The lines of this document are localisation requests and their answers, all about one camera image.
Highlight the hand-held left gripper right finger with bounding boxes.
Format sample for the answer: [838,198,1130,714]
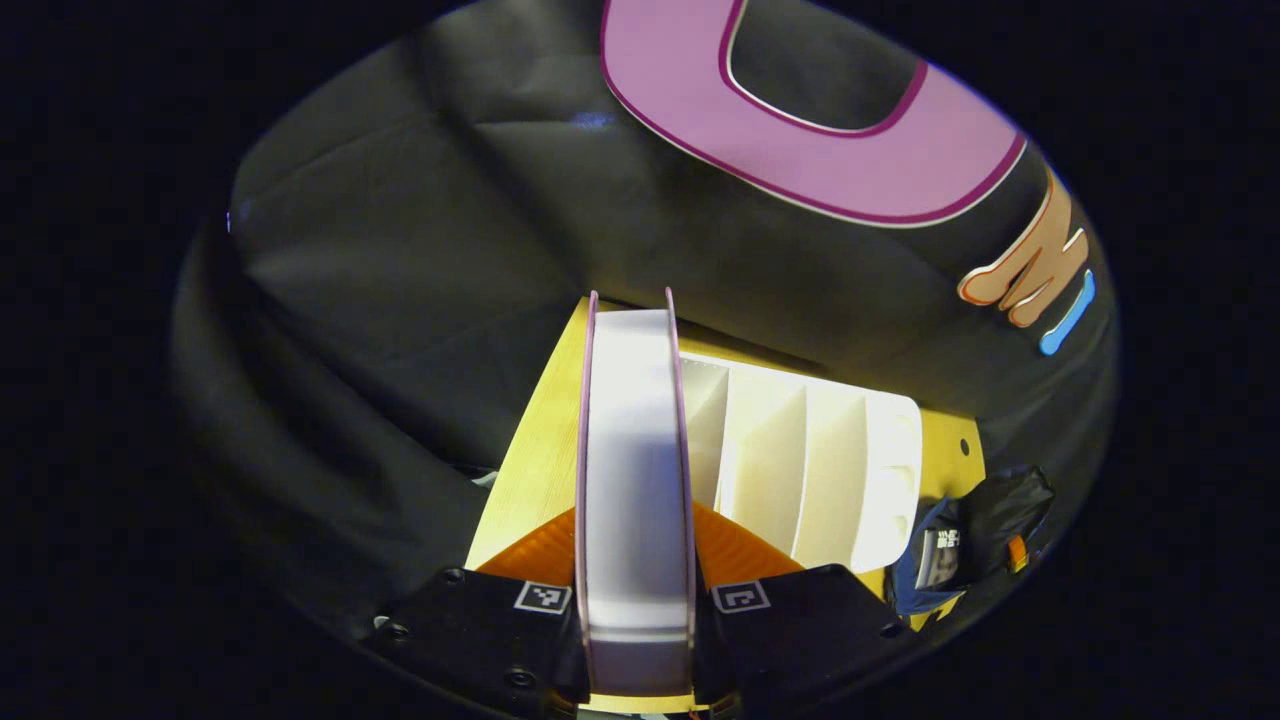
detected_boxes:
[690,500,926,717]

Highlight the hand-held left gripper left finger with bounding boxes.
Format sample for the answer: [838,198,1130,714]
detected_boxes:
[375,505,591,717]

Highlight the blue schoolbag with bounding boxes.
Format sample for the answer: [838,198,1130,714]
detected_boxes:
[885,465,1057,619]

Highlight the white bookshelf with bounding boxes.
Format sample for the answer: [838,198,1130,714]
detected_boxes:
[680,350,924,575]

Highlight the pink cover book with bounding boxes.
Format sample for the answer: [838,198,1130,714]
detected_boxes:
[574,288,698,698]

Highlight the black backdrop cloth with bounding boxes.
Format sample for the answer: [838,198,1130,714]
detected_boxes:
[170,0,1119,641]

